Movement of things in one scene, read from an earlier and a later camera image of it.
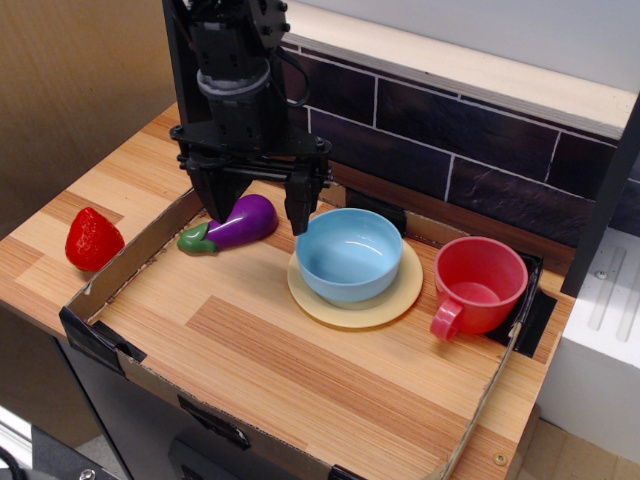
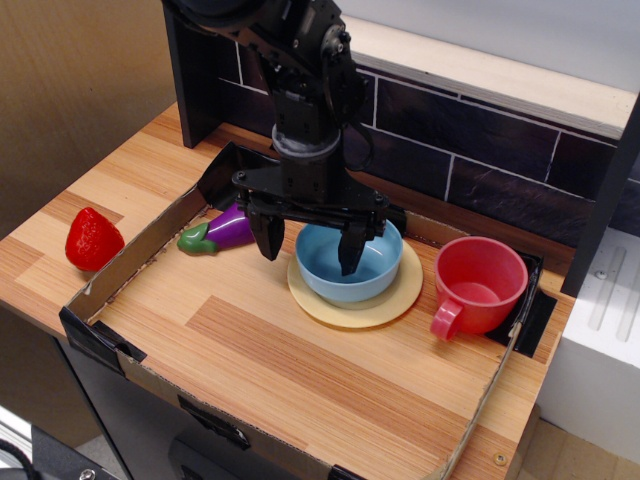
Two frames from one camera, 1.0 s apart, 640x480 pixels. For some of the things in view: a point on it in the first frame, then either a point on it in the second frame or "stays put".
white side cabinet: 592,386 stays put
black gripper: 242,138 -> 317,187
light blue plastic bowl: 350,255 stays put
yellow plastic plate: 401,293 stays put
